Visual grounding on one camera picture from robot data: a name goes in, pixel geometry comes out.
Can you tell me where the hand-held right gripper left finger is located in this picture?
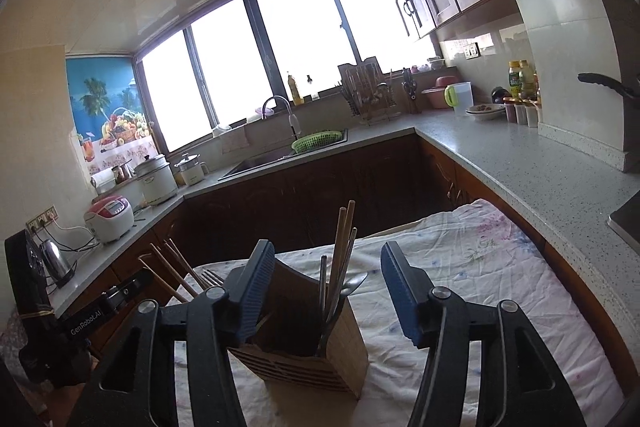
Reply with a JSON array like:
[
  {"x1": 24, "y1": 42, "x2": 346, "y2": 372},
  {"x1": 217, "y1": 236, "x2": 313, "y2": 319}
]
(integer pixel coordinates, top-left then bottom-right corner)
[{"x1": 82, "y1": 238, "x2": 277, "y2": 427}]

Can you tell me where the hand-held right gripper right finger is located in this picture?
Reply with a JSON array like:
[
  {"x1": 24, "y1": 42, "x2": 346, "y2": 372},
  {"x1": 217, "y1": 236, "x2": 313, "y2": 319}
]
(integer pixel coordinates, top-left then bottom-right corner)
[{"x1": 380, "y1": 241, "x2": 588, "y2": 427}]

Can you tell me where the metal spoon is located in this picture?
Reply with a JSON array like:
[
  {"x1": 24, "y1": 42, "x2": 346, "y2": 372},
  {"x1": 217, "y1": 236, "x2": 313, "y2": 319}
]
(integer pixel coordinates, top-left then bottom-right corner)
[{"x1": 320, "y1": 271, "x2": 369, "y2": 348}]

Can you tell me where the wooden utensil holder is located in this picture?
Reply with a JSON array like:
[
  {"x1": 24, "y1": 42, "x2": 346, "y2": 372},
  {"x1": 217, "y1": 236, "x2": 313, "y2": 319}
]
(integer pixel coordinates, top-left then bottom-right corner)
[{"x1": 227, "y1": 257, "x2": 370, "y2": 400}]

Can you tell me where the metal fork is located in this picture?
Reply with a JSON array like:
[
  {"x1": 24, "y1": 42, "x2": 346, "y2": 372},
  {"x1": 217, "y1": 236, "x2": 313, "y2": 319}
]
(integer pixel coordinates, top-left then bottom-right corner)
[{"x1": 199, "y1": 268, "x2": 227, "y2": 292}]

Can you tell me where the steel electric kettle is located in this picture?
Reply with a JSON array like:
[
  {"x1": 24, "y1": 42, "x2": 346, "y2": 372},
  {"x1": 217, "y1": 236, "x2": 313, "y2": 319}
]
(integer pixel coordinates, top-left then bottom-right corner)
[{"x1": 39, "y1": 238, "x2": 77, "y2": 289}]

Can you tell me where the floral tablecloth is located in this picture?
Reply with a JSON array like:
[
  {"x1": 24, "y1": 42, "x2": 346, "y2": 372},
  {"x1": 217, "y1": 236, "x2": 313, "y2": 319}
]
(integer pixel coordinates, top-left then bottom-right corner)
[{"x1": 165, "y1": 198, "x2": 626, "y2": 427}]

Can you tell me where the red and white rice cooker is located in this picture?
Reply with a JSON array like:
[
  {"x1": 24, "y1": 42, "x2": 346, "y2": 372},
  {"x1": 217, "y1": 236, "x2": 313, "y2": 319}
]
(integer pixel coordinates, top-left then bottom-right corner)
[{"x1": 82, "y1": 196, "x2": 137, "y2": 244}]

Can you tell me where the kitchen sink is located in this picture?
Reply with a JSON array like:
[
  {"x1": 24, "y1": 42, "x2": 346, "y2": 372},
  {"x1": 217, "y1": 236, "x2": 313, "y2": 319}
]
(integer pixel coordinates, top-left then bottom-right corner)
[{"x1": 217, "y1": 129, "x2": 348, "y2": 180}]

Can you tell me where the small white electric pot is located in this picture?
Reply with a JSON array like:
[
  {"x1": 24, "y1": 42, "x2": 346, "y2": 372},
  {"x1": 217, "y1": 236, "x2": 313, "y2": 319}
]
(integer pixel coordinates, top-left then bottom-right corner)
[{"x1": 174, "y1": 153, "x2": 210, "y2": 188}]

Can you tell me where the paper towel roll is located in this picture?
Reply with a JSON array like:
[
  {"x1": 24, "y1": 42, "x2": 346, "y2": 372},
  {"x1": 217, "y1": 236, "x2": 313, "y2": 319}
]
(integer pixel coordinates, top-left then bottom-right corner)
[{"x1": 90, "y1": 169, "x2": 118, "y2": 195}]

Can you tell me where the large white cooker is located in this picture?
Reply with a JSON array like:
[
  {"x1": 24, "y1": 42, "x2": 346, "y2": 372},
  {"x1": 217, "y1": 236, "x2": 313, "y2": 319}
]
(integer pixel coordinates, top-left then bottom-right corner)
[{"x1": 132, "y1": 154, "x2": 177, "y2": 206}]

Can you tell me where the white dishcloth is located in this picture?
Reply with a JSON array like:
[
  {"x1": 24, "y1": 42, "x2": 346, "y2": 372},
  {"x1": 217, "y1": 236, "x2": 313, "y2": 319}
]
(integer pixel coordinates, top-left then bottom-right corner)
[{"x1": 220, "y1": 126, "x2": 253, "y2": 154}]

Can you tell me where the green plastic basket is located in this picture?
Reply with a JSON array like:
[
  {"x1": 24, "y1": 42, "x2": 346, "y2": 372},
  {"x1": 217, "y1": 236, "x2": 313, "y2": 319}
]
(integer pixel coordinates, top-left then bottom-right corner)
[{"x1": 291, "y1": 132, "x2": 345, "y2": 155}]

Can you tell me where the metal faucet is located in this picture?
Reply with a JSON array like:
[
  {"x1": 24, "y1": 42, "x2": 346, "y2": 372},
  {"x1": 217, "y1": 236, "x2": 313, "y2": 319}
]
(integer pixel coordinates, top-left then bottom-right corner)
[{"x1": 261, "y1": 95, "x2": 301, "y2": 142}]

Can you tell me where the grey kitchen countertop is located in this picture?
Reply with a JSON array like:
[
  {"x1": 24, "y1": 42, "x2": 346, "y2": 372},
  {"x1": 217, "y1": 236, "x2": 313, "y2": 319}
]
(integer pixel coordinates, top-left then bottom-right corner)
[{"x1": 47, "y1": 109, "x2": 640, "y2": 318}]

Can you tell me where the knife block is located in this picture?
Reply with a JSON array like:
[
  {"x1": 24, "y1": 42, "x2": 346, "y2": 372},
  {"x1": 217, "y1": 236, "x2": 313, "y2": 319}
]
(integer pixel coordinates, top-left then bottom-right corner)
[{"x1": 401, "y1": 67, "x2": 422, "y2": 115}]

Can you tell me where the yellow dish soap bottle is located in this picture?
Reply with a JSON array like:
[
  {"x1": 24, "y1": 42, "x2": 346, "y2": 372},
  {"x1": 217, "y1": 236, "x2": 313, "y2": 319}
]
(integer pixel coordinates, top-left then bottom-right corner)
[{"x1": 286, "y1": 73, "x2": 305, "y2": 106}]

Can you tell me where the pink plastic basin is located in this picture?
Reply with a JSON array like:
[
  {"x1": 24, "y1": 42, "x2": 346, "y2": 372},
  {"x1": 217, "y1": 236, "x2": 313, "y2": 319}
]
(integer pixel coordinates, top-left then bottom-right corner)
[{"x1": 422, "y1": 76, "x2": 463, "y2": 110}]

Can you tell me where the dish rack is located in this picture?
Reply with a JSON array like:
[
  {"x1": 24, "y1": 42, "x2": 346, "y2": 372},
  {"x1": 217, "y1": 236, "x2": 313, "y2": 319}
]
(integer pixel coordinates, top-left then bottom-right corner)
[{"x1": 337, "y1": 57, "x2": 403, "y2": 126}]

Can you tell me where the gas stove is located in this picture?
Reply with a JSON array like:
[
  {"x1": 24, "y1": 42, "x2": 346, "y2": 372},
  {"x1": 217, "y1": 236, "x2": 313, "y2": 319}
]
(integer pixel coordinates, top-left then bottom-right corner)
[{"x1": 607, "y1": 194, "x2": 640, "y2": 253}]

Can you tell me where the yellow oil bottle green label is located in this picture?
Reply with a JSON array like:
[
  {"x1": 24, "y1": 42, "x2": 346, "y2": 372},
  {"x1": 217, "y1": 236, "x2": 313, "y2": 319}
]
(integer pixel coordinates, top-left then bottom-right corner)
[
  {"x1": 519, "y1": 59, "x2": 537, "y2": 100},
  {"x1": 507, "y1": 60, "x2": 523, "y2": 100}
]

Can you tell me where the kitchen window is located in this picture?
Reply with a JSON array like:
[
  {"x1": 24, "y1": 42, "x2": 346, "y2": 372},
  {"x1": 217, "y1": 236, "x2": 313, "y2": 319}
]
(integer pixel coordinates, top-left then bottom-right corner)
[{"x1": 135, "y1": 0, "x2": 441, "y2": 152}]

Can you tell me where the black wok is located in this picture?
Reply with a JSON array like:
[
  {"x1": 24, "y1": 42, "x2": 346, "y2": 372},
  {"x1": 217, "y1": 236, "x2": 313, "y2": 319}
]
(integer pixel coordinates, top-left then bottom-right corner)
[{"x1": 577, "y1": 72, "x2": 640, "y2": 100}]

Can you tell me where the metal cutlery handle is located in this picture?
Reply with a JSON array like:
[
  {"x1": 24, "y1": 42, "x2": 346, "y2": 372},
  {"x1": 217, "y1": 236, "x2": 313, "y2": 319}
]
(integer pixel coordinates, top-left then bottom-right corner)
[{"x1": 318, "y1": 254, "x2": 330, "y2": 328}]

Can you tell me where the wall socket strip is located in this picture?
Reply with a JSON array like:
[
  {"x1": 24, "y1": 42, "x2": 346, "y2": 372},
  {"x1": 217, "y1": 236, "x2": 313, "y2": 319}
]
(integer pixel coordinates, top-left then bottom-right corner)
[{"x1": 26, "y1": 206, "x2": 57, "y2": 230}]

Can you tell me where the clear pitcher with green handle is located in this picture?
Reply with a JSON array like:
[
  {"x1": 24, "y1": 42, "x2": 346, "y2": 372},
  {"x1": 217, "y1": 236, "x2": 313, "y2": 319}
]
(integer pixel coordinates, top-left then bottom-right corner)
[{"x1": 444, "y1": 82, "x2": 475, "y2": 121}]

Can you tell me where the fruit and palm wall poster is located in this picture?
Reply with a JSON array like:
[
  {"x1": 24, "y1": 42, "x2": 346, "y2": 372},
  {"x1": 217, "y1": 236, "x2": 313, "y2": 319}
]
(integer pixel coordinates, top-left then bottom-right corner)
[{"x1": 66, "y1": 57, "x2": 153, "y2": 175}]

